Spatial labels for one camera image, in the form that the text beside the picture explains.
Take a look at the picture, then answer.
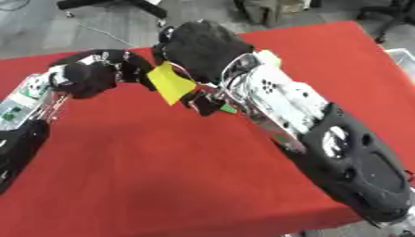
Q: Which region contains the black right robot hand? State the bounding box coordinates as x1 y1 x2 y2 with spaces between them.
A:
150 19 257 118

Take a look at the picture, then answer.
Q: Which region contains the clear plastic box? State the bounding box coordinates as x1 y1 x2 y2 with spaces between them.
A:
384 47 415 82

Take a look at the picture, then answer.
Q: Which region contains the black office chair base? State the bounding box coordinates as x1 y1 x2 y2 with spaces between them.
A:
55 0 170 28

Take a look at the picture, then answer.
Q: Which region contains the thin white floor cable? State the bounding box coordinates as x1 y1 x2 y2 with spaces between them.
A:
76 22 138 48

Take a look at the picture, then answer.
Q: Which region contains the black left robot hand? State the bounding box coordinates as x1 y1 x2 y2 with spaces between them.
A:
46 48 159 100

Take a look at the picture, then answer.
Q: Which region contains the black office chair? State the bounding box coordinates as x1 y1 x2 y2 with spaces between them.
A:
355 0 415 44

